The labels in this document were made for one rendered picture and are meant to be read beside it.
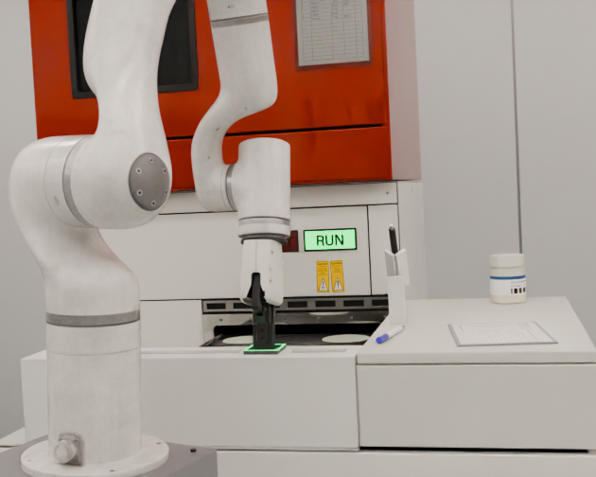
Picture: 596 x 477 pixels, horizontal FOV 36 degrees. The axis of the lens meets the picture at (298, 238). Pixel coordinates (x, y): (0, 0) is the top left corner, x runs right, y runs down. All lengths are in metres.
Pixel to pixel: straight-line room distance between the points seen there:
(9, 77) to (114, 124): 2.87
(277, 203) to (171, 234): 0.69
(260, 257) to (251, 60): 0.30
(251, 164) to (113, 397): 0.46
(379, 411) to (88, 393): 0.45
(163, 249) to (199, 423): 0.73
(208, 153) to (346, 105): 0.55
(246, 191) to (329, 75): 0.57
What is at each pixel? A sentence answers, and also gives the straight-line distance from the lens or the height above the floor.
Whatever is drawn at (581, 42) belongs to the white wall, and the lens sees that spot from 3.49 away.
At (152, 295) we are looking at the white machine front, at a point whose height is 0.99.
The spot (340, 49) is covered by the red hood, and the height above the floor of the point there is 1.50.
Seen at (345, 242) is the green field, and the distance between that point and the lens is 1.98.
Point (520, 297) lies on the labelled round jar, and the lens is 1.87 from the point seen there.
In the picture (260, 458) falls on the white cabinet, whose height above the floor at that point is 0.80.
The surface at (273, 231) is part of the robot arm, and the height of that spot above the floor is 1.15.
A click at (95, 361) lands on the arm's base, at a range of 1.17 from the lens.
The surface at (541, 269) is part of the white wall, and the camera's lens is 3.46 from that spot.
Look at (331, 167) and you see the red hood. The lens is 1.94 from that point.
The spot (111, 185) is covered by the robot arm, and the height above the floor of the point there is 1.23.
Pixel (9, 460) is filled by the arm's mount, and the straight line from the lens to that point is 1.28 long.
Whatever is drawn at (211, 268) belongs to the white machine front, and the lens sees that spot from 2.07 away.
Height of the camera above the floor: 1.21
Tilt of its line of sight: 3 degrees down
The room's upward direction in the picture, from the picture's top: 3 degrees counter-clockwise
